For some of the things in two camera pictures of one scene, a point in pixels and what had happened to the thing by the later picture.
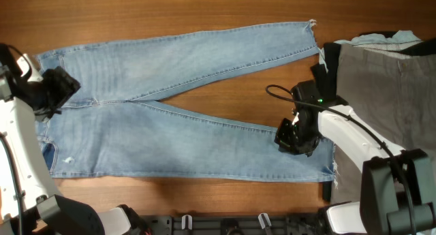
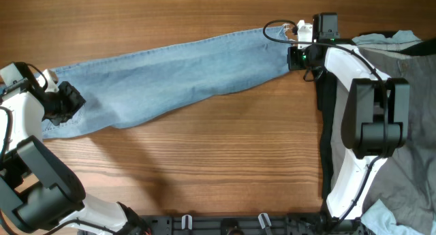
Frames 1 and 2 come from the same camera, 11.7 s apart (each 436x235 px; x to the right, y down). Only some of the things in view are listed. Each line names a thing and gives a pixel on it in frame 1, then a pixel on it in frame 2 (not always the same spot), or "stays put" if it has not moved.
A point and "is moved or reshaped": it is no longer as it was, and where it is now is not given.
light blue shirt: (400, 36) stays put
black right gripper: (285, 144) → (293, 61)
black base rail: (281, 225) stays put
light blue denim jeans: (107, 129) is moved or reshaped
